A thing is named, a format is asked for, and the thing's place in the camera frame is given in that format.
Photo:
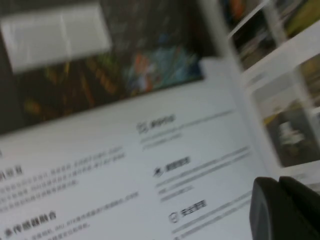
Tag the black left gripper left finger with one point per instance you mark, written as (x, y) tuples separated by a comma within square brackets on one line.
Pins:
[(267, 212)]

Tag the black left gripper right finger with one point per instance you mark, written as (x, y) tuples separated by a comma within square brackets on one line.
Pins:
[(307, 215)]

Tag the robot catalogue book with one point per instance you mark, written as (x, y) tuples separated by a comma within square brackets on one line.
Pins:
[(100, 150)]

